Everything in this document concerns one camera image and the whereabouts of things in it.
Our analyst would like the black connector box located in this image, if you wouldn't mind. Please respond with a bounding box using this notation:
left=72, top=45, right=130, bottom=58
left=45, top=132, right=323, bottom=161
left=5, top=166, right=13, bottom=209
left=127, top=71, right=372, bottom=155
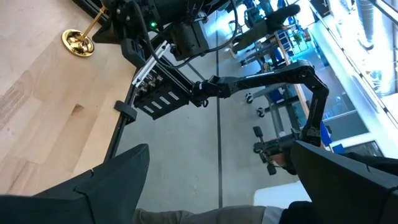
left=134, top=67, right=196, bottom=121

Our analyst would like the black table edge clamp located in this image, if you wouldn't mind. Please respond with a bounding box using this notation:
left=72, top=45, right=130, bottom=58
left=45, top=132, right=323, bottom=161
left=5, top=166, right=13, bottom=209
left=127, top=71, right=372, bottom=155
left=113, top=100, right=138, bottom=124

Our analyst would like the silver metal bracket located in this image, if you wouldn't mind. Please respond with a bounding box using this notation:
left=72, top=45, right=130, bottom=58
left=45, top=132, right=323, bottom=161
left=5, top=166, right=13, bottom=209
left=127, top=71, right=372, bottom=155
left=131, top=40, right=171, bottom=88

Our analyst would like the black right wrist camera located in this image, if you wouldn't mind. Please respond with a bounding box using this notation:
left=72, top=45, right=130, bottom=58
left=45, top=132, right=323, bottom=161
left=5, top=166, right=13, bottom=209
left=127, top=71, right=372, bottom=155
left=120, top=37, right=147, bottom=68

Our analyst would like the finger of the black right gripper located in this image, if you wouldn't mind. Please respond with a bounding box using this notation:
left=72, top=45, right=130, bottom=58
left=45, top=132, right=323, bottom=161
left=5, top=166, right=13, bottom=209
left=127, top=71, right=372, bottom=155
left=91, top=17, right=124, bottom=45

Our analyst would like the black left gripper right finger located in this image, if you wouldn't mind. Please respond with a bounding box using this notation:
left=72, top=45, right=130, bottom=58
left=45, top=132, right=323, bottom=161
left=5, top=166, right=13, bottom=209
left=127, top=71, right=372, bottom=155
left=290, top=139, right=398, bottom=224

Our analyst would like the short gold candlestick holder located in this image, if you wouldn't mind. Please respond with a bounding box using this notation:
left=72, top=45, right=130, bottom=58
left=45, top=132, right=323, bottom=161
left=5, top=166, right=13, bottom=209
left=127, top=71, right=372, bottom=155
left=60, top=5, right=107, bottom=58

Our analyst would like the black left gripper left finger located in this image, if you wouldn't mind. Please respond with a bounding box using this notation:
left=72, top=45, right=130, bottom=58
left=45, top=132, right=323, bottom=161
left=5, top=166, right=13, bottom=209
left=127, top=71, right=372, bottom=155
left=0, top=142, right=151, bottom=224

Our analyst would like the person's hand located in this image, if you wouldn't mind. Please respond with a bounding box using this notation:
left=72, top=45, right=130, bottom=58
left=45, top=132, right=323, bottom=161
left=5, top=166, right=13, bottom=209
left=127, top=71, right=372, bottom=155
left=269, top=153, right=290, bottom=169

